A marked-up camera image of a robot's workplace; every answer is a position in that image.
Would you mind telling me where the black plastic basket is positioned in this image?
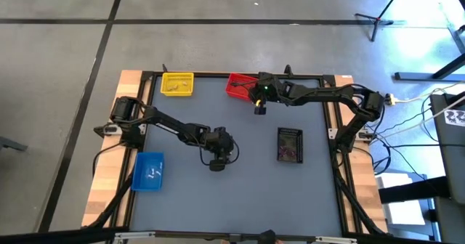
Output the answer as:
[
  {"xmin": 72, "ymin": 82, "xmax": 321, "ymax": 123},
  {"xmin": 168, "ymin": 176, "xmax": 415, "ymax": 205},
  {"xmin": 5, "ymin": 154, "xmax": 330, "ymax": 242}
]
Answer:
[{"xmin": 277, "ymin": 127, "xmax": 304, "ymax": 164}]

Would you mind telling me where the black aluminium table frame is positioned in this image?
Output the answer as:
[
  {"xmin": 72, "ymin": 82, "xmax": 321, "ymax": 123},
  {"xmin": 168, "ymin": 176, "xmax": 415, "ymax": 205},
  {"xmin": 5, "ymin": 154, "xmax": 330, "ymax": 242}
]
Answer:
[{"xmin": 108, "ymin": 69, "xmax": 395, "ymax": 244}]

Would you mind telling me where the black beam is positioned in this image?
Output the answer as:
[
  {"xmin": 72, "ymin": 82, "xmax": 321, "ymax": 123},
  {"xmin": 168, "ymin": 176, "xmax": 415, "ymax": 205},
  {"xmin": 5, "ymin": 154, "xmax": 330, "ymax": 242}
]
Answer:
[{"xmin": 378, "ymin": 176, "xmax": 450, "ymax": 204}]

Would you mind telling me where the grey equipment cart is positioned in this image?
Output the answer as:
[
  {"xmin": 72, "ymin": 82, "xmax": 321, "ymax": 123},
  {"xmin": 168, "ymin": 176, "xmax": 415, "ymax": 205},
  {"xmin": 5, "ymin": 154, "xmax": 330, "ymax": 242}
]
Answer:
[{"xmin": 429, "ymin": 92, "xmax": 465, "ymax": 244}]

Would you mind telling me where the person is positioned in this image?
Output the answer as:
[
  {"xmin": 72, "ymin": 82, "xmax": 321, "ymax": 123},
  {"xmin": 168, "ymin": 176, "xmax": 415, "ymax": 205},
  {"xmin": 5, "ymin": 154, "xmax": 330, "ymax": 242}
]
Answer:
[{"xmin": 258, "ymin": 229, "xmax": 284, "ymax": 244}]

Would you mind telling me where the blue plastic basket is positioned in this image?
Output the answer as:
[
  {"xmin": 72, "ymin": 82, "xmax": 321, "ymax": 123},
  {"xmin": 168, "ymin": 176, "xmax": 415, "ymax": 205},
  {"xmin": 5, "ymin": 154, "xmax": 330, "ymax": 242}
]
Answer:
[{"xmin": 131, "ymin": 152, "xmax": 166, "ymax": 192}]

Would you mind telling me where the white box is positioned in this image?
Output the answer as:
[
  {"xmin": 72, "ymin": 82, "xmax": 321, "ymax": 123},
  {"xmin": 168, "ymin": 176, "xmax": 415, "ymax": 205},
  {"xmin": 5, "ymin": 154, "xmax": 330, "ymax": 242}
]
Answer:
[{"xmin": 375, "ymin": 171, "xmax": 426, "ymax": 226}]

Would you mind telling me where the cream power cable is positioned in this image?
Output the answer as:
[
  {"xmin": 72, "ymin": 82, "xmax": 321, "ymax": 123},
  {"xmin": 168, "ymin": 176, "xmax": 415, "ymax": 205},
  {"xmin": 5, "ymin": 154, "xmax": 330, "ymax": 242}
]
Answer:
[{"xmin": 394, "ymin": 81, "xmax": 465, "ymax": 104}]

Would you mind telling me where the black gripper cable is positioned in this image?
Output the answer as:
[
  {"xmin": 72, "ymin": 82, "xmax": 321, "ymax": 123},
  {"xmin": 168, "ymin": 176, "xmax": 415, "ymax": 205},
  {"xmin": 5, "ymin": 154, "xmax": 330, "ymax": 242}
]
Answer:
[{"xmin": 230, "ymin": 78, "xmax": 259, "ymax": 89}]

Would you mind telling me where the grey desk leg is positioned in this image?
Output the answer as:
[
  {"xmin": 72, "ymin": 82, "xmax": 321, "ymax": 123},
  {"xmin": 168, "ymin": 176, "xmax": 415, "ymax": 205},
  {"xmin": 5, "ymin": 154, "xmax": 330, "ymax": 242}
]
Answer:
[{"xmin": 447, "ymin": 24, "xmax": 465, "ymax": 54}]

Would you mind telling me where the black tripod stand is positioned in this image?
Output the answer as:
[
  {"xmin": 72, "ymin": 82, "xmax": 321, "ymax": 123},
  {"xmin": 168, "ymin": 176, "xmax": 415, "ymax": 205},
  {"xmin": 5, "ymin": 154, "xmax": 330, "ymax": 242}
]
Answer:
[{"xmin": 354, "ymin": 0, "xmax": 432, "ymax": 42}]

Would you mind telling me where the white number label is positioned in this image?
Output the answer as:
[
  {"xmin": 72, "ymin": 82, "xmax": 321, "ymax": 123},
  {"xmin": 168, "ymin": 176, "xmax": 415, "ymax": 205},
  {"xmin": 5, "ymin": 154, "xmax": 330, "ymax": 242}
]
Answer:
[{"xmin": 443, "ymin": 108, "xmax": 465, "ymax": 127}]

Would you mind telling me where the black desk leg base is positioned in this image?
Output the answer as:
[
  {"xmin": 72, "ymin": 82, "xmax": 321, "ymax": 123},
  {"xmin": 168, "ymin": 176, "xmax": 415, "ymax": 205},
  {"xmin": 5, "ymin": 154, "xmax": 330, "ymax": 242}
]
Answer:
[{"xmin": 394, "ymin": 53, "xmax": 465, "ymax": 83}]

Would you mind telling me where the silver frame bracket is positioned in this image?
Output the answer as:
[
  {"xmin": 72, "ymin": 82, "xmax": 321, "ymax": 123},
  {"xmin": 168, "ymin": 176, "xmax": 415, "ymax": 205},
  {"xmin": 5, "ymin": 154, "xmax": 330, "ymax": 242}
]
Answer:
[
  {"xmin": 314, "ymin": 235, "xmax": 359, "ymax": 244},
  {"xmin": 113, "ymin": 230, "xmax": 156, "ymax": 243}
]

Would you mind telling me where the yellow plastic basket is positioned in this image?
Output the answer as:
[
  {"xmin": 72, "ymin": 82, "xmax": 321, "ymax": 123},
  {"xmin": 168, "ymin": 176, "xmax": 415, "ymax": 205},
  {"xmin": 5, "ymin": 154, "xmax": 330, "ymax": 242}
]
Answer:
[{"xmin": 160, "ymin": 72, "xmax": 195, "ymax": 97}]

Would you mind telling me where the grey chair base leg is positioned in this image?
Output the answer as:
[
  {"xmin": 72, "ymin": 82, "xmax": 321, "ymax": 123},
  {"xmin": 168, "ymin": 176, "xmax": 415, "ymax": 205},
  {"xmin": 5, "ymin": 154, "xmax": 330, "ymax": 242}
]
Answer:
[{"xmin": 0, "ymin": 136, "xmax": 28, "ymax": 153}]

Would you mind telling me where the red plastic basket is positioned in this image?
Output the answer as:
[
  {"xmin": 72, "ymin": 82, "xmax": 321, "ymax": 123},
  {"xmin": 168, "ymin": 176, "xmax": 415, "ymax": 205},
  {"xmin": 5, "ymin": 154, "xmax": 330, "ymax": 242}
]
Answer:
[{"xmin": 225, "ymin": 73, "xmax": 259, "ymax": 102}]

